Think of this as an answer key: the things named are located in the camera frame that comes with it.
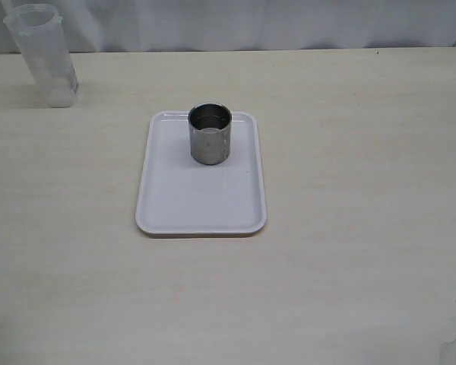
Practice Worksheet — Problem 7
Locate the stainless steel cup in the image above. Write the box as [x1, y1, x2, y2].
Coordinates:
[188, 103, 233, 166]

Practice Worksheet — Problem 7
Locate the clear plastic measuring cup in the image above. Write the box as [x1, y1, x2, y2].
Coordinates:
[4, 4, 79, 108]

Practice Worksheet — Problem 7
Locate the white rectangular tray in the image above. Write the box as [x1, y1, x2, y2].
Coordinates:
[135, 111, 267, 236]

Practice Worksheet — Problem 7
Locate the white backdrop curtain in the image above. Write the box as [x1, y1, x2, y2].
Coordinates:
[0, 0, 456, 55]

